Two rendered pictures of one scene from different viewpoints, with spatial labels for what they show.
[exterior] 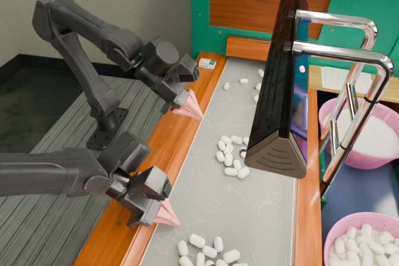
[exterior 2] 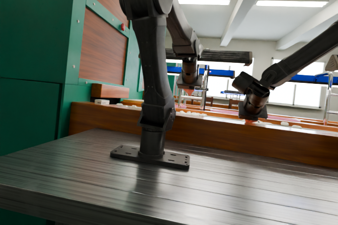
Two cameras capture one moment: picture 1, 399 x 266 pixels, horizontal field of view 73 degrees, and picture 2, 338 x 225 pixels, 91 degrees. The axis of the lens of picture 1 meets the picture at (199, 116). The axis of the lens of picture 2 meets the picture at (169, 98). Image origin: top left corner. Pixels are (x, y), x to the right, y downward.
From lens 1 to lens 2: 1.13 m
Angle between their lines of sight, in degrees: 92
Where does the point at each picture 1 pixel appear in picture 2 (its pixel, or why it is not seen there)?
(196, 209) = not seen: hidden behind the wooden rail
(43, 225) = (307, 185)
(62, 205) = (274, 176)
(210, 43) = (79, 93)
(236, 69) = not seen: hidden behind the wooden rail
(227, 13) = (88, 68)
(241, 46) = (108, 88)
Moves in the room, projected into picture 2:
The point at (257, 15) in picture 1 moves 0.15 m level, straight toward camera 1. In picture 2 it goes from (102, 71) to (127, 73)
